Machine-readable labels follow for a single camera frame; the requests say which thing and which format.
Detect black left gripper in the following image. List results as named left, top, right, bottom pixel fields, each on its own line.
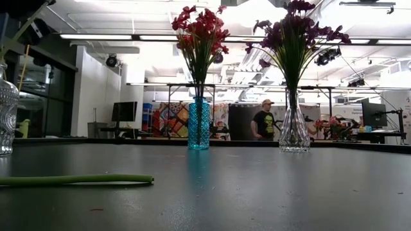
left=18, top=17, right=53, bottom=46

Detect yellow artificial tulip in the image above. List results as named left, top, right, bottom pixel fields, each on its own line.
left=0, top=2, right=51, bottom=57

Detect green flower stem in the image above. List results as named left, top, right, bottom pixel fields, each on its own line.
left=0, top=173, right=155, bottom=188

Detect black monitor on arm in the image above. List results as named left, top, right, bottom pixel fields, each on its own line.
left=361, top=101, right=389, bottom=128

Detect clear round glass vase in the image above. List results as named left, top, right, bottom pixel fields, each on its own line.
left=0, top=61, right=19, bottom=157

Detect blue glass vase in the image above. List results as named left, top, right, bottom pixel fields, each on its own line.
left=187, top=96, right=211, bottom=151

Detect clear conical glass vase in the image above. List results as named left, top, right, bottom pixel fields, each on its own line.
left=278, top=89, right=311, bottom=153

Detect overhead LED light bar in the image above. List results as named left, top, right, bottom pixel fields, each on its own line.
left=59, top=33, right=411, bottom=46

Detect yellow green bottle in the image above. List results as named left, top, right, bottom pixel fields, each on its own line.
left=18, top=118, right=31, bottom=135

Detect black background monitor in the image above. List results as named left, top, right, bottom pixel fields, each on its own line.
left=110, top=101, right=139, bottom=123

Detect blue storage bins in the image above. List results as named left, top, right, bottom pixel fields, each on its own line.
left=142, top=102, right=153, bottom=124

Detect colourful patterned quilt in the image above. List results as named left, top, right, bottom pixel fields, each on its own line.
left=152, top=101, right=230, bottom=139

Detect person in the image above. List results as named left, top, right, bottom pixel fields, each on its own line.
left=250, top=98, right=277, bottom=142

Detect background robot station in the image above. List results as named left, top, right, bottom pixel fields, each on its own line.
left=313, top=114, right=361, bottom=142

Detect yellow hanging cable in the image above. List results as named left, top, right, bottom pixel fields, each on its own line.
left=17, top=43, right=31, bottom=92

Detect black background rig frame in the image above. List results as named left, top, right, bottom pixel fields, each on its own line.
left=127, top=82, right=411, bottom=142

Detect black ceiling camera rig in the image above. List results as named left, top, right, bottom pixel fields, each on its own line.
left=314, top=47, right=342, bottom=67

